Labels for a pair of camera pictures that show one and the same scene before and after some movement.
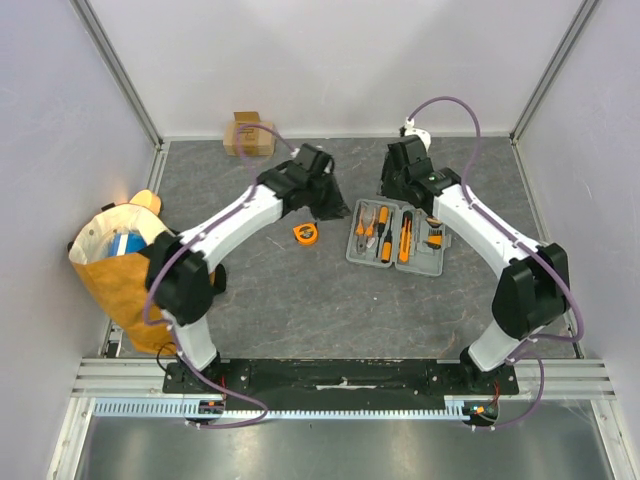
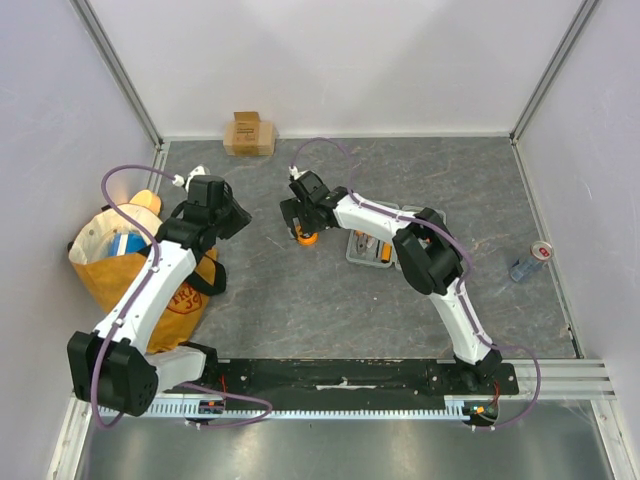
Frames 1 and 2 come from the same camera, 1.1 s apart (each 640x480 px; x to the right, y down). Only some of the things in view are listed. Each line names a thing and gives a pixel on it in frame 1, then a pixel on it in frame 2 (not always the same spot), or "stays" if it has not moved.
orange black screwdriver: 386,253 stays
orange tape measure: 306,233 stays
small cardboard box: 256,142 stays
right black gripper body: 393,176 to 295,215
